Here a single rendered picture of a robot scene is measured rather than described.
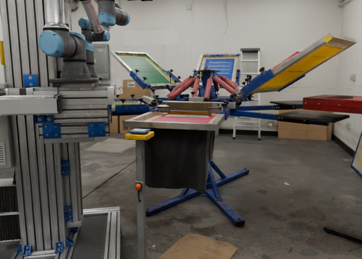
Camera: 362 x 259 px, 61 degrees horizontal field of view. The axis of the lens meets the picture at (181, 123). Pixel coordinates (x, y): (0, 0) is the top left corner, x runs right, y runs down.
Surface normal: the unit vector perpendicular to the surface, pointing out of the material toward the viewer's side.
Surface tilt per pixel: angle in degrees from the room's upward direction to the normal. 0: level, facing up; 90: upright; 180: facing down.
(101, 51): 90
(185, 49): 90
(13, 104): 90
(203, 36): 90
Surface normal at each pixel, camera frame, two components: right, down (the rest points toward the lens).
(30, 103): 0.18, 0.16
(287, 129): -0.22, -0.10
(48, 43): -0.26, 0.29
